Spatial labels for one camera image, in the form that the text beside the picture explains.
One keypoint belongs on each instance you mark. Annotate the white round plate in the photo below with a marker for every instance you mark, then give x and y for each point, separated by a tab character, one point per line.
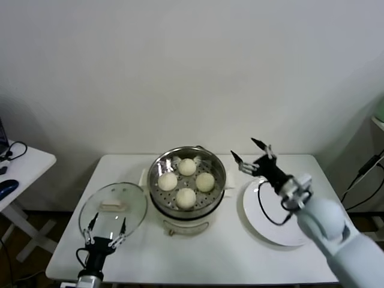
264	228

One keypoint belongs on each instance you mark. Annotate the small black dongle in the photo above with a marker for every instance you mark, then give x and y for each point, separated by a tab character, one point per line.
3	170

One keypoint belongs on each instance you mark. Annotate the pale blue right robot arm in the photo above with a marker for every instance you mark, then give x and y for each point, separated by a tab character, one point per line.
330	228

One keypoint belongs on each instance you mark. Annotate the white furniture leg frame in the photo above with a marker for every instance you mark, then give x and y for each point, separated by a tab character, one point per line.
373	228

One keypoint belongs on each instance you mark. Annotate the white steamed baozi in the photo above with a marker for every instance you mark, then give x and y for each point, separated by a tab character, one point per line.
186	198
205	181
187	166
167	181

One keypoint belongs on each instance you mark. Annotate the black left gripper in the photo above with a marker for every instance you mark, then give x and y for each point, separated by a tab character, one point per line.
99	249

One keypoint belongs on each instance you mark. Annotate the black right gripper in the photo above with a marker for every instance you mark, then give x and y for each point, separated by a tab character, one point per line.
268	168

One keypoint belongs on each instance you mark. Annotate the glass pot lid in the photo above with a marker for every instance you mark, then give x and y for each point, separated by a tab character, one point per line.
132	204

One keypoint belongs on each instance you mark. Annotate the blue computer mouse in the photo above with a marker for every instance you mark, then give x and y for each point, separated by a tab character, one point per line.
6	188

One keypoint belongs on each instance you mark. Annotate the stainless steel steamer basket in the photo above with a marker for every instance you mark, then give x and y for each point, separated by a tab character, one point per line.
210	165

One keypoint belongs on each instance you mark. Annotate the cream electric cooker base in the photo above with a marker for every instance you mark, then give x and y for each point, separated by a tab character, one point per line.
186	226

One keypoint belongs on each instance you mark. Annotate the dark laptop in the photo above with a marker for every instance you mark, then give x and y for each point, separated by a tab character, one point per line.
2	135

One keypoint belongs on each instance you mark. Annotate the white side table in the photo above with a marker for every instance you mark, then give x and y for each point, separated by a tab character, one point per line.
30	168

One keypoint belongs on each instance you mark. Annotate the white shelf board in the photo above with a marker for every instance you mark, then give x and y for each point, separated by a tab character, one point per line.
378	123

